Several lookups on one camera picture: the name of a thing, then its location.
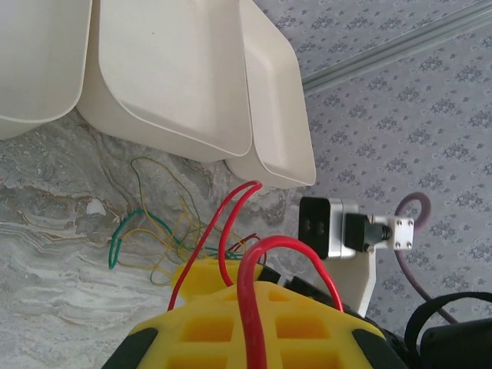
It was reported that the aluminium frame rail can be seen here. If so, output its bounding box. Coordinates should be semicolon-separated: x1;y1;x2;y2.
301;0;492;92

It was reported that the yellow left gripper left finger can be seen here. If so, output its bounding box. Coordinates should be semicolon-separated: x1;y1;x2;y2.
101;281;254;369

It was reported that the green cable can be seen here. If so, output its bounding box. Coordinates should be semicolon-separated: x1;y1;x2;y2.
108;208;247;270

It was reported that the cream plastic tray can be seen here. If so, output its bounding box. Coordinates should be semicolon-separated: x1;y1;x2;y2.
75;0;255;163
0;0;94;141
224;0;317;190

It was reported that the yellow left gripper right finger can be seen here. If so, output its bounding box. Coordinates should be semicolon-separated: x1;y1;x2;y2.
253;280;403;369

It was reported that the short red cable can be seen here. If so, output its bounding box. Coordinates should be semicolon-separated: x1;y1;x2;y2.
232;231;263;249

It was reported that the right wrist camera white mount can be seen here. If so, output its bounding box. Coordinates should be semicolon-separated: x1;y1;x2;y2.
298;195;417;321

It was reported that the yellow-green striped cable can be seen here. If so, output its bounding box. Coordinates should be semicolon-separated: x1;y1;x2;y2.
130;156;204;247

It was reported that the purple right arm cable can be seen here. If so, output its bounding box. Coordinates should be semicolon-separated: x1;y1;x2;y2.
394;191;460;326

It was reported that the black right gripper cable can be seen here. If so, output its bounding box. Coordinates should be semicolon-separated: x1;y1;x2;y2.
403;291;492;349

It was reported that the long red cable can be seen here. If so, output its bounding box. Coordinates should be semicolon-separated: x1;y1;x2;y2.
236;236;344;369
168;180;264;311

